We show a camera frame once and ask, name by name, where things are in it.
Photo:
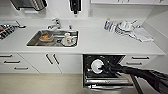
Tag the white bowl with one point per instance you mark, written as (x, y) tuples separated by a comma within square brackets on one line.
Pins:
[(96, 66)]

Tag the stainless steel dishwasher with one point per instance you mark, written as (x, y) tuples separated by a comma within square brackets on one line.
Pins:
[(106, 85)]

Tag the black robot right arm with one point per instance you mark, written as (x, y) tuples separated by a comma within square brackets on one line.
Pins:
[(150, 75)]

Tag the white lower double-door cabinet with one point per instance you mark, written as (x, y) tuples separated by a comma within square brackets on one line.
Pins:
[(66, 63)]

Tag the small white jar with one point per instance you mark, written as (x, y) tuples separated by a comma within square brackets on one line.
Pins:
[(113, 27)]

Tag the stack of white dishes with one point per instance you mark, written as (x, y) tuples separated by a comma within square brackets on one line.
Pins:
[(125, 28)]

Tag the white bottle blue label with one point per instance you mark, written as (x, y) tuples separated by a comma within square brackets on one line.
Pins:
[(107, 24)]

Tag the white mug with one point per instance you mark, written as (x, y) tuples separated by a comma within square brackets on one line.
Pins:
[(69, 40)]

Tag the small sink soap pump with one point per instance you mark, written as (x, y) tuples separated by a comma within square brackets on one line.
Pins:
[(70, 27)]

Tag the chrome sink faucet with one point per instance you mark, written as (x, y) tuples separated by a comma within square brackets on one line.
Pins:
[(55, 24)]

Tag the orange bowl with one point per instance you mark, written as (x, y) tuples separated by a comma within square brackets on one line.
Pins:
[(46, 36)]

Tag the white upper cabinet wide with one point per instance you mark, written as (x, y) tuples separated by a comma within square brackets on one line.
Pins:
[(126, 1)]

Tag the stainless steel sink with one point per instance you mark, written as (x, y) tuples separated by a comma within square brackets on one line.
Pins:
[(31, 42)]

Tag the white wide drawer stack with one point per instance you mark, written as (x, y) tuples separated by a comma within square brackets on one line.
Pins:
[(16, 63)]

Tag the white wall outlet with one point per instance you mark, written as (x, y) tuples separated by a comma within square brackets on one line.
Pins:
[(90, 13)]

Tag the black wall soap dispenser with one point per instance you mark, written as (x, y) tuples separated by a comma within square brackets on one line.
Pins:
[(75, 6)]

